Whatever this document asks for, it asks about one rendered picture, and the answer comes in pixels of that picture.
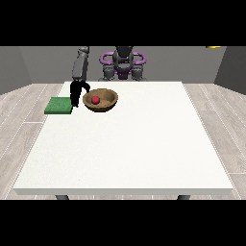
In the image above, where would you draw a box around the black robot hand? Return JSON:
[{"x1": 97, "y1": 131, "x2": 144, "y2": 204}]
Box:
[{"x1": 69, "y1": 79, "x2": 91, "y2": 109}]

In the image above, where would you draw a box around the green square pad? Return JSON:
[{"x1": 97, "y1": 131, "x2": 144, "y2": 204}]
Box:
[{"x1": 43, "y1": 96, "x2": 74, "y2": 115}]

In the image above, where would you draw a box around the brown wooden bowl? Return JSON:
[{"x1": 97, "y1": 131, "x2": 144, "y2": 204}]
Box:
[{"x1": 82, "y1": 87, "x2": 119, "y2": 113}]

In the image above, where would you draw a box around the grey trunk with purple rings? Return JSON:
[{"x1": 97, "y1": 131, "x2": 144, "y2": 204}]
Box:
[{"x1": 97, "y1": 45, "x2": 149, "y2": 82}]

